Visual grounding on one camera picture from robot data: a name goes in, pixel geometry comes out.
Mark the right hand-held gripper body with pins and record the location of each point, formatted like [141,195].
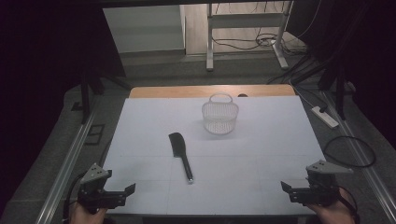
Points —
[320,186]

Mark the grey cabinet panel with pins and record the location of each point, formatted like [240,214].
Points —
[143,28]

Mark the aluminium rail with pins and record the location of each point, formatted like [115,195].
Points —
[67,169]
[361,149]

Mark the white table cover sheet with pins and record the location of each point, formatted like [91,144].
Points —
[249,161]

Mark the white power strip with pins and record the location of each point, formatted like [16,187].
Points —
[325,117]

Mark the black rectangular floor frame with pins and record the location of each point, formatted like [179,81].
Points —
[95,134]

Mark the black plug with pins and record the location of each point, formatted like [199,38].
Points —
[323,109]

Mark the person's left hand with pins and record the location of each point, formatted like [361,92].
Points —
[84,216]

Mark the person's right hand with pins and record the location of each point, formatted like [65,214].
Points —
[333,213]

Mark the white metal stand frame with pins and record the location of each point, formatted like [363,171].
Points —
[246,21]

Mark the black tripod stand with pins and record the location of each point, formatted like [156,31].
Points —
[85,93]
[339,90]

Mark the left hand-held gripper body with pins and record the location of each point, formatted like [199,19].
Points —
[93,193]

